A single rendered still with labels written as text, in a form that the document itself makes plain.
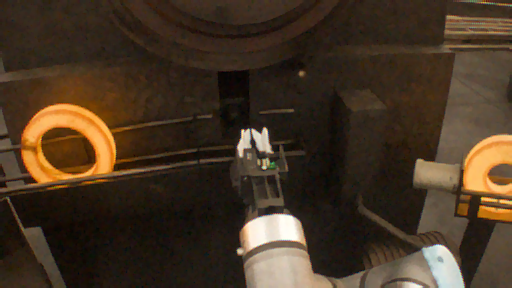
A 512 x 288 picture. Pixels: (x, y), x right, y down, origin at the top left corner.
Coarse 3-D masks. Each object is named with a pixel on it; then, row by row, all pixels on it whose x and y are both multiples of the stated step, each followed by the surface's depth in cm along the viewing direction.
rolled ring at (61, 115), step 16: (48, 112) 67; (64, 112) 68; (80, 112) 69; (32, 128) 68; (48, 128) 68; (80, 128) 70; (96, 128) 70; (32, 144) 69; (96, 144) 72; (112, 144) 74; (32, 160) 71; (112, 160) 74; (48, 176) 73; (64, 176) 76; (80, 176) 76
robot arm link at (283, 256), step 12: (288, 240) 53; (252, 252) 53; (264, 252) 52; (276, 252) 52; (288, 252) 52; (300, 252) 53; (252, 264) 52; (264, 264) 51; (276, 264) 51; (288, 264) 51; (300, 264) 52; (252, 276) 51; (264, 276) 50; (276, 276) 50; (288, 276) 50; (300, 276) 50; (312, 276) 52
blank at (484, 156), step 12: (480, 144) 71; (492, 144) 68; (504, 144) 67; (468, 156) 73; (480, 156) 70; (492, 156) 69; (504, 156) 68; (468, 168) 72; (480, 168) 71; (468, 180) 73; (480, 180) 72; (504, 192) 71
